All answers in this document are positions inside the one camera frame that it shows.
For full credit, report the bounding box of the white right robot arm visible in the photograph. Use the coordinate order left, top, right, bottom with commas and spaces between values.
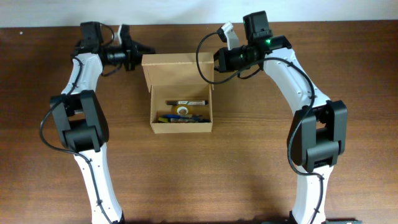
214, 11, 348, 223

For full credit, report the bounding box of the brown cardboard box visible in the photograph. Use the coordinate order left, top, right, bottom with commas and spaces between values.
141, 52, 214, 134

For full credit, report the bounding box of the black capped whiteboard marker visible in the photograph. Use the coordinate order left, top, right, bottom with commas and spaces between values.
166, 100, 208, 106

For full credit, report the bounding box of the blue ballpoint pen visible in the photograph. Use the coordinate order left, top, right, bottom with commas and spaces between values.
162, 114, 202, 120

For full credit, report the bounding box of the yellow highlighter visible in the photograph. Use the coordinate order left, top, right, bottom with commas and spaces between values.
158, 117, 169, 123

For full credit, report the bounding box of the yellow tape roll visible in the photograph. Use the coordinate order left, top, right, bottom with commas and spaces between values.
172, 105, 192, 115

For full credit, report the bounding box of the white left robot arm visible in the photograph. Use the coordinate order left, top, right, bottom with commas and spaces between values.
45, 21, 155, 223

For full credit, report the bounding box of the blue capped whiteboard marker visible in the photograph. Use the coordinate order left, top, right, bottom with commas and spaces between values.
169, 118, 210, 123

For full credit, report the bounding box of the black right camera cable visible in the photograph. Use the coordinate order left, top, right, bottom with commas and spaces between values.
195, 30, 265, 85

